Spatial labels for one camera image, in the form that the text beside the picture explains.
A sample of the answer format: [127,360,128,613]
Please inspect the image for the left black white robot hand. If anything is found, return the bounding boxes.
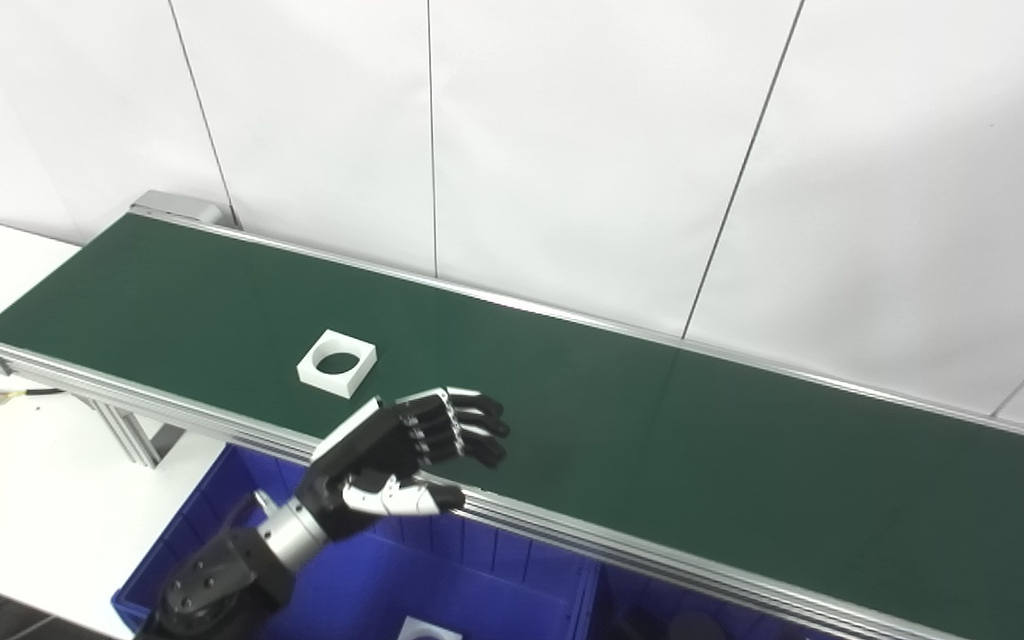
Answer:
[296,387,511,541]

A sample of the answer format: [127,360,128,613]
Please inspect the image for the blue bin with black parts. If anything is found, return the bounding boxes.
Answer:
[588,564,833,640]

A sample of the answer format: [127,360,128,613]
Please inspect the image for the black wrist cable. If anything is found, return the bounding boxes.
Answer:
[226,491,275,534]

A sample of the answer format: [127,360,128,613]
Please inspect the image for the blue bin with white parts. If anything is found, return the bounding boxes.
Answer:
[112,444,602,640]

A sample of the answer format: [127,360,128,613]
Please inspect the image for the black cylindrical part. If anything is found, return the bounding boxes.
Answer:
[668,612,726,640]

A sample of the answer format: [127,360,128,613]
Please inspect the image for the white square part round hole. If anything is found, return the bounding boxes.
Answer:
[297,330,378,397]
[399,616,464,640]

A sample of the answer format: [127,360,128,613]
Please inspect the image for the green conveyor belt aluminium frame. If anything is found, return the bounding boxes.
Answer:
[0,189,1024,640]

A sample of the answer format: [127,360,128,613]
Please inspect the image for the aluminium conveyor support leg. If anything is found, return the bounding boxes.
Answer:
[85,397,186,469]

